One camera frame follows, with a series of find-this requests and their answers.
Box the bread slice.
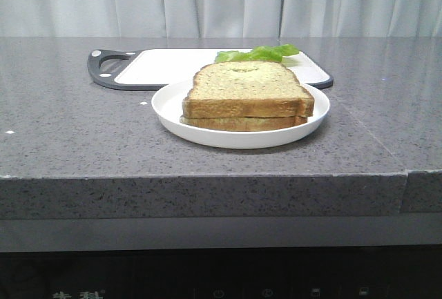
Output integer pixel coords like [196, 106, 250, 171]
[180, 116, 308, 132]
[182, 61, 315, 119]

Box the green lettuce leaf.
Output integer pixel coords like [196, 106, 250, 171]
[214, 44, 300, 63]

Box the white round plate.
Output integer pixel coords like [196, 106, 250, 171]
[151, 79, 330, 149]

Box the white cutting board grey rim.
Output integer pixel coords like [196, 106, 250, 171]
[87, 48, 334, 91]

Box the black appliance control panel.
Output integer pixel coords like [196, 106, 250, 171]
[1, 246, 441, 298]

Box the white curtain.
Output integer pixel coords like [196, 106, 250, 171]
[1, 0, 441, 38]

